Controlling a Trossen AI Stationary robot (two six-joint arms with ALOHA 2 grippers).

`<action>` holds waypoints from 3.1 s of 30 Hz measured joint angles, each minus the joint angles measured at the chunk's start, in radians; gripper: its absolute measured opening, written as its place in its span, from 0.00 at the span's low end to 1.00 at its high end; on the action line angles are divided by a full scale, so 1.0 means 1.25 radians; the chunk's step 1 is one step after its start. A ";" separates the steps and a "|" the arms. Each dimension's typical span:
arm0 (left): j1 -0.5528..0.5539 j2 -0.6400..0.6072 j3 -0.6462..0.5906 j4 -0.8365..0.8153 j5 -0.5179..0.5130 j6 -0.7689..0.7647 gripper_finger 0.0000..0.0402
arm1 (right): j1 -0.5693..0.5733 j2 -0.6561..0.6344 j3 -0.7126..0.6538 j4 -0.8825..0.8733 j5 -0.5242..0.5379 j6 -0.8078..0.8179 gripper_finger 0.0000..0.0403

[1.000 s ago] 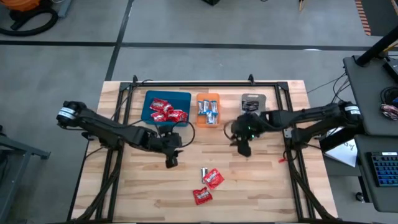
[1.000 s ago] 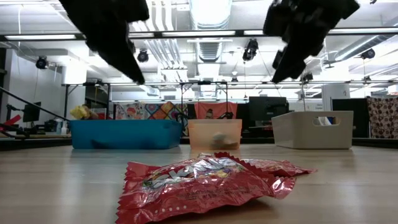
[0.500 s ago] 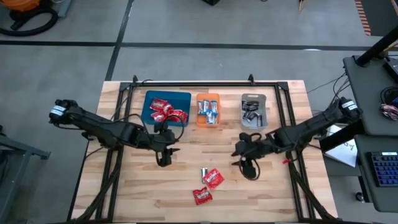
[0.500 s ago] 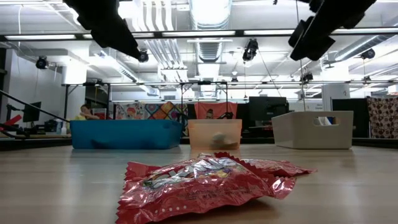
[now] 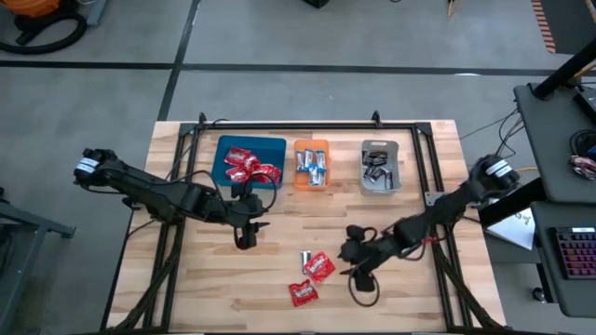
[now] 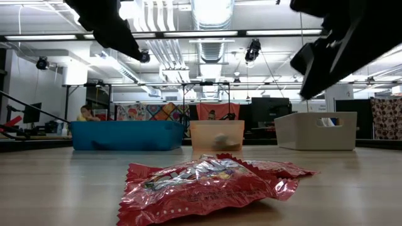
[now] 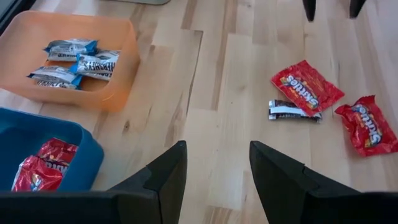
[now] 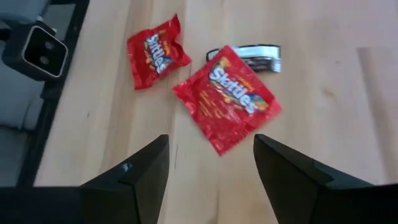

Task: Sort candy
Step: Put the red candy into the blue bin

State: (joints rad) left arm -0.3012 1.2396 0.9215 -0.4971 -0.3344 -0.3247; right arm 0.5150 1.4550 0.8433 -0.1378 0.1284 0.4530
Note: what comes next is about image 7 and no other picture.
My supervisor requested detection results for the red Skittles candy bag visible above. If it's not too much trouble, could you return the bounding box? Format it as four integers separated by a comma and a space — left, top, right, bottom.
335, 95, 398, 157
270, 59, 345, 118
37, 138, 79, 175
11, 155, 65, 192

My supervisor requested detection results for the orange plastic bin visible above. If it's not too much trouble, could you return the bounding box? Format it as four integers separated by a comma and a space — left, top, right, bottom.
0, 10, 141, 113

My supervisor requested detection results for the blue plastic bin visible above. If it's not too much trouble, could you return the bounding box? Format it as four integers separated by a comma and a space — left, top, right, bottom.
0, 107, 105, 192

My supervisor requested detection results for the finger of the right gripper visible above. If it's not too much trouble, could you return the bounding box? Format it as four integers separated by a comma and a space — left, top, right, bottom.
348, 0, 368, 19
302, 0, 317, 22

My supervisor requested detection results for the black aluminium table frame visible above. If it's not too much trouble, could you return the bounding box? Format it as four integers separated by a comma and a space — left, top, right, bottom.
0, 0, 37, 34

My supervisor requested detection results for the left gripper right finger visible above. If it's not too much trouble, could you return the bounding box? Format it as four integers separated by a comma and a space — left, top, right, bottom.
249, 140, 361, 224

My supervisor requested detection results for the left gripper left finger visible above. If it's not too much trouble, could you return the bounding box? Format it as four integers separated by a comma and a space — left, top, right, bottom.
107, 140, 188, 224

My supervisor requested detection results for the white blue Hershey's bar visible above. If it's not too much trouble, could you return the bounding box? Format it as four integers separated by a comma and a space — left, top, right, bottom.
34, 79, 78, 91
95, 49, 121, 60
43, 38, 100, 62
68, 54, 119, 82
27, 65, 83, 84

